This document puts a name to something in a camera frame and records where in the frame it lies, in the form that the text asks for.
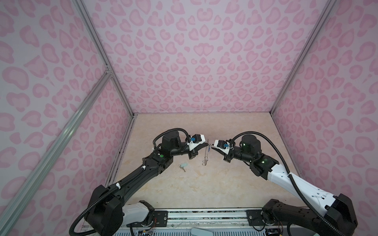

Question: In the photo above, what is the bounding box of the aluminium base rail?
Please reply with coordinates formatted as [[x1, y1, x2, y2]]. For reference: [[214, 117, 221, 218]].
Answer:
[[108, 208, 317, 236]]

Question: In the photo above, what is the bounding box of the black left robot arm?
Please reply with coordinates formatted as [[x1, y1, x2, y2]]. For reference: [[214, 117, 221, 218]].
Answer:
[[76, 128, 208, 236]]

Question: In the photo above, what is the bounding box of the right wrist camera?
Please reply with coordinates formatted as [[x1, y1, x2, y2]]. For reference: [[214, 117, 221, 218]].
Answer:
[[212, 140, 230, 149]]

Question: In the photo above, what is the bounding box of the black corrugated cable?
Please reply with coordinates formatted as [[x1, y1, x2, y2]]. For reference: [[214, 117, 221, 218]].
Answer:
[[230, 131, 346, 236], [68, 127, 191, 236]]

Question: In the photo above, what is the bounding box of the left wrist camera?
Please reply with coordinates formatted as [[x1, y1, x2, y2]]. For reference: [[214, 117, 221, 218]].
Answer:
[[187, 134, 206, 151]]

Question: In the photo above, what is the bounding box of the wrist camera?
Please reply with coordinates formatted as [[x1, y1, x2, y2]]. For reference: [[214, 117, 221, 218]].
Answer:
[[187, 134, 206, 151], [212, 140, 230, 149]]

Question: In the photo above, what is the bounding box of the diagonal aluminium frame bar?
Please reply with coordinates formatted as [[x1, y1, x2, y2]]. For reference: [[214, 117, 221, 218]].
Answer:
[[1, 71, 113, 236]]

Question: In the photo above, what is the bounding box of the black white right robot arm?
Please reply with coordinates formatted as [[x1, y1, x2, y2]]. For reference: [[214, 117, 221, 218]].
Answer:
[[212, 131, 358, 236]]

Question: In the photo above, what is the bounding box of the black corrugated left cable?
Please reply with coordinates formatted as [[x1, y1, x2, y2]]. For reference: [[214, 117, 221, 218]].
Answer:
[[68, 127, 191, 236]]

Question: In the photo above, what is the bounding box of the silver perforated metal ring disc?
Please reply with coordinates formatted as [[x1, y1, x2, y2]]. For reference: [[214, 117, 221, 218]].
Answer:
[[202, 140, 211, 166]]

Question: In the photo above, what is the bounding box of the black corrugated right cable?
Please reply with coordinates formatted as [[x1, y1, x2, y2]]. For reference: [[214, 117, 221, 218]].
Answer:
[[230, 131, 346, 236]]

